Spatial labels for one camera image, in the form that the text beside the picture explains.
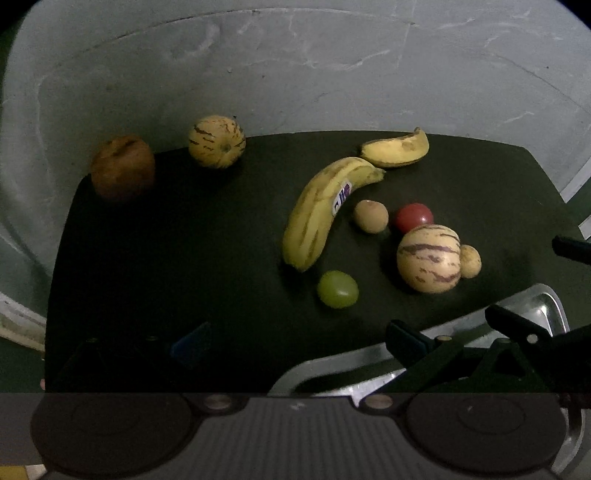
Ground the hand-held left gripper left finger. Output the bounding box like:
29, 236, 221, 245
69, 320, 214, 394

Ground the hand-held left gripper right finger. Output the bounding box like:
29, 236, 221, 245
385, 319, 560, 394

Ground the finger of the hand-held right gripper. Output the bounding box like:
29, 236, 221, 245
484, 304, 591, 354
553, 234, 591, 267

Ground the small yellow-brown fruit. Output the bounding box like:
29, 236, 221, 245
459, 244, 483, 280

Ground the large striped pepino melon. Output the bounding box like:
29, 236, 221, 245
396, 224, 462, 294

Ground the silver metal tray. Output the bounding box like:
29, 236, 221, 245
267, 282, 583, 478

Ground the red tomato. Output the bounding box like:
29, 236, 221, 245
394, 202, 435, 234

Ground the brown round kiwi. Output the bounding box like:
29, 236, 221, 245
353, 199, 389, 234

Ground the large banana with sticker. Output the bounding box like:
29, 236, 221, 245
281, 156, 387, 273

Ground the green grape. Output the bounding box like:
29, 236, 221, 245
317, 270, 359, 309

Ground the brown-red apple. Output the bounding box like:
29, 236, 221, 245
90, 134, 156, 204

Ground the small yellow banana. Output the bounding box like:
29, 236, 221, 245
360, 127, 430, 169

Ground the small striped pepino melon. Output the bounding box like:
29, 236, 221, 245
187, 115, 246, 169

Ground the dirty white frame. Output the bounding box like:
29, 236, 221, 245
0, 291, 47, 354

